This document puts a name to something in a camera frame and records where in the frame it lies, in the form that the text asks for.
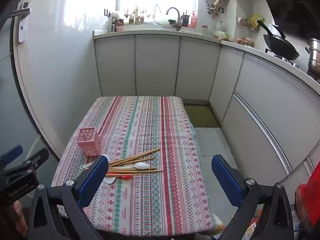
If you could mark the group of small jars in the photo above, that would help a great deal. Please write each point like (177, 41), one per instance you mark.
(120, 23)

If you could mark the yellow packet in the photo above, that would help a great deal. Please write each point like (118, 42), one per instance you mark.
(257, 20)

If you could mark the person's left hand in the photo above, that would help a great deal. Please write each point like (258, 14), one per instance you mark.
(20, 217)

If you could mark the red plastic spoon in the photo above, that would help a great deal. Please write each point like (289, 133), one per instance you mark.
(126, 177)

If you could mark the pink bottle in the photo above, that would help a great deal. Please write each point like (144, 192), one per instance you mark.
(194, 21)

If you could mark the clear plastic bottle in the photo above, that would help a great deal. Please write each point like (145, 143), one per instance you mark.
(218, 27)

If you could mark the white kitchen countertop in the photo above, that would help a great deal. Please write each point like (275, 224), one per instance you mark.
(250, 47)

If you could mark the black wok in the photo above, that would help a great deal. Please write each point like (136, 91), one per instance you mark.
(282, 47)

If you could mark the gas stove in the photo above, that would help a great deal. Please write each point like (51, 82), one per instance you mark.
(287, 62)

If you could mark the steel cooking pot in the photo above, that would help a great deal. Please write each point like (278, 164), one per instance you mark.
(315, 55)

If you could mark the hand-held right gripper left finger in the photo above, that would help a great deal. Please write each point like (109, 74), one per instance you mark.
(93, 180)

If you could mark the olive floor mat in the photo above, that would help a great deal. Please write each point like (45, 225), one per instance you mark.
(200, 116)

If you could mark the black wall hook rack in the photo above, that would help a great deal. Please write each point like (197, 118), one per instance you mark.
(107, 13)

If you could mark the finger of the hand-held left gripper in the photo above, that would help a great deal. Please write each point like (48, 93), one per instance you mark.
(37, 157)
(12, 153)

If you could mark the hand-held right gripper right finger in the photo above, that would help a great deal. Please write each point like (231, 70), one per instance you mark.
(226, 180)

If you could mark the red cloth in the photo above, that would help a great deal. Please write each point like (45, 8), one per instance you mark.
(312, 197)

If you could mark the silver kitchen faucet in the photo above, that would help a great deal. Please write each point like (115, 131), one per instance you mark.
(178, 17)

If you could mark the white plastic rice paddle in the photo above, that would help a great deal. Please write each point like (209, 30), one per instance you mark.
(86, 165)

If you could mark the black knife block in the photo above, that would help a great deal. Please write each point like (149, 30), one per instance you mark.
(185, 20)

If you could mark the black range hood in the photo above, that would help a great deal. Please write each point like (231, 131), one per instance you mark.
(295, 5)

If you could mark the pink lattice utensil holder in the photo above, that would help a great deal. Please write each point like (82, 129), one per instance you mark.
(87, 142)

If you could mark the wooden chopstick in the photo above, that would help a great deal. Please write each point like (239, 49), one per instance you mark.
(153, 168)
(152, 171)
(141, 160)
(140, 156)

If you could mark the striped patterned tablecloth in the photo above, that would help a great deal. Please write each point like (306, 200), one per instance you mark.
(150, 120)

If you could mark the white kitchen cabinets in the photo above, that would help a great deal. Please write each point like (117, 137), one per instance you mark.
(155, 65)

